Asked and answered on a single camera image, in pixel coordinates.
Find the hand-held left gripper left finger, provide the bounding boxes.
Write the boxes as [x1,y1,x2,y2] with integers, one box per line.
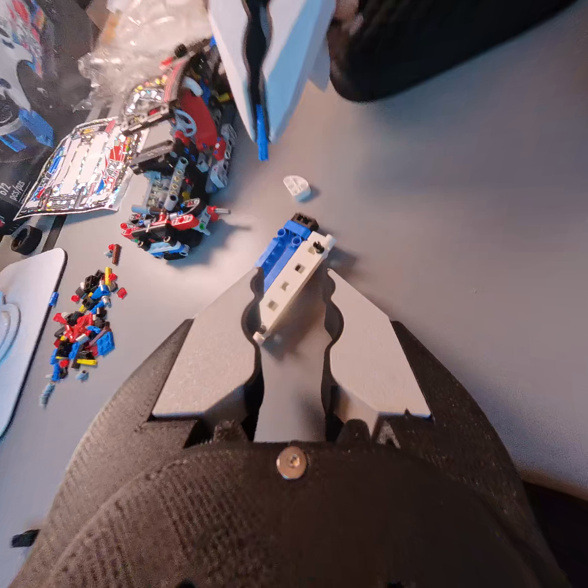
[151,268,266,443]

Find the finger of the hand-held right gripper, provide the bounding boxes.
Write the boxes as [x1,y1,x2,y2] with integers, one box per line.
[259,0,337,144]
[208,0,259,144]

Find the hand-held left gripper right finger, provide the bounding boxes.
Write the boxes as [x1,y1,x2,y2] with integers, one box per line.
[322,269,433,442]

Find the blue white lego assembly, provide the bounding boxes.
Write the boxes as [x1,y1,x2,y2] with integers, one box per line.
[253,213,336,346]

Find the white half-round lego piece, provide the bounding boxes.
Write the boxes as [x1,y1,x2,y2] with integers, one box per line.
[282,175,313,203]

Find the partly built lego car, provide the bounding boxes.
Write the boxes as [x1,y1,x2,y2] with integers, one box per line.
[119,39,239,262]

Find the pile of mixed lego pieces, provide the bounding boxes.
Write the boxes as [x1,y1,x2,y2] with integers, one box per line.
[39,266,129,407]

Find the black lego set box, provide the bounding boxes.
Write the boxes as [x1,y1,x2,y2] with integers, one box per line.
[0,0,106,236]

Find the black lego tyre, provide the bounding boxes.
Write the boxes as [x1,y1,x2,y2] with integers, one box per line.
[10,224,43,256]

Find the crumpled clear plastic bags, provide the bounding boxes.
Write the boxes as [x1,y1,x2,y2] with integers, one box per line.
[76,0,221,115]

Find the black padded armrest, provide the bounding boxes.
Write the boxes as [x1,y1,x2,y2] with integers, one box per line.
[328,0,577,103]

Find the white book stand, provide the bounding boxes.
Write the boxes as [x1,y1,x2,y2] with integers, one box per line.
[0,248,69,437]

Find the shiny sticker sheet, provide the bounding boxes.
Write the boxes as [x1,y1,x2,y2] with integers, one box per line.
[14,117,150,220]

